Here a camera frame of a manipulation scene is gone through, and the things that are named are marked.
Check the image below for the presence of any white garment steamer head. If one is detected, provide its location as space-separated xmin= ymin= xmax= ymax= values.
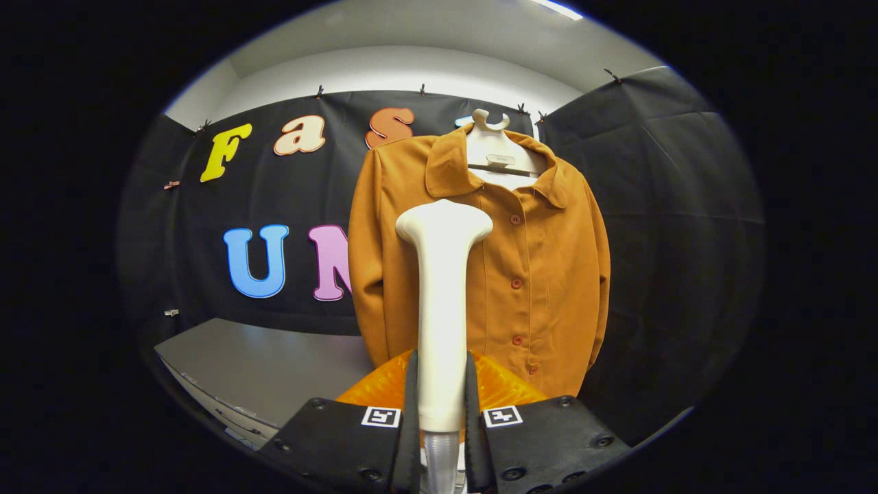
xmin=396 ymin=199 xmax=495 ymax=433

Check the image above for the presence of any grey cabinet with drawers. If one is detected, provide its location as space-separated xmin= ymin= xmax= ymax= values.
xmin=154 ymin=317 xmax=375 ymax=450

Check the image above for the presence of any white garment steamer hose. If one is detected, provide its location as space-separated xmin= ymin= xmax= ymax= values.
xmin=421 ymin=430 xmax=460 ymax=494

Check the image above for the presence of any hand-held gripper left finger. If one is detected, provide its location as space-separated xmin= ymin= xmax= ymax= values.
xmin=257 ymin=349 xmax=420 ymax=494

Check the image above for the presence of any long ceiling light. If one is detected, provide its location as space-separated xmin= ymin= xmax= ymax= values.
xmin=532 ymin=0 xmax=584 ymax=21

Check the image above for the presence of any orange button-up shirt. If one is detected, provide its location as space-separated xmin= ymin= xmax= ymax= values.
xmin=348 ymin=123 xmax=611 ymax=399

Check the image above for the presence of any row of black clips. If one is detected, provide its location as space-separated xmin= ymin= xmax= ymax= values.
xmin=195 ymin=67 xmax=621 ymax=134

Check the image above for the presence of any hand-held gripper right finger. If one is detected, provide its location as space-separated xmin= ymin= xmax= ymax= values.
xmin=465 ymin=350 xmax=630 ymax=494

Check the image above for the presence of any white plastic clothes hanger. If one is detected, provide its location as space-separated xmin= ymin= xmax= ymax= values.
xmin=466 ymin=108 xmax=541 ymax=176

